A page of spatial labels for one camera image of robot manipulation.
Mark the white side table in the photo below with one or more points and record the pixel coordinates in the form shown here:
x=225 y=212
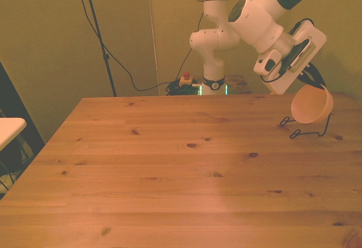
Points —
x=10 y=130

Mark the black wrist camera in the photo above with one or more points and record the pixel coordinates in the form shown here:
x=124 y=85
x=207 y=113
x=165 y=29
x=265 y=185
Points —
x=299 y=54

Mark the black frame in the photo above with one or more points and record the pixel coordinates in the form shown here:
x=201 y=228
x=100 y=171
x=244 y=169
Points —
x=19 y=117

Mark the orange plastic bowl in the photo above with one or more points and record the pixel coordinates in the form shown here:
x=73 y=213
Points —
x=311 y=107

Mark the red emergency stop button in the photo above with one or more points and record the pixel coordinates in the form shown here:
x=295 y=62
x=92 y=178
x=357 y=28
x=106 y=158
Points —
x=187 y=78

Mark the black camera stand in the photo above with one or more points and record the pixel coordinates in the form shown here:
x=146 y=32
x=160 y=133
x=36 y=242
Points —
x=97 y=33

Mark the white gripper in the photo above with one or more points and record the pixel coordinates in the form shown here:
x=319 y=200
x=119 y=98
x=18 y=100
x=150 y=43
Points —
x=316 y=37

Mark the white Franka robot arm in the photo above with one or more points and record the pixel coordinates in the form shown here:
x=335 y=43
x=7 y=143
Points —
x=254 y=18

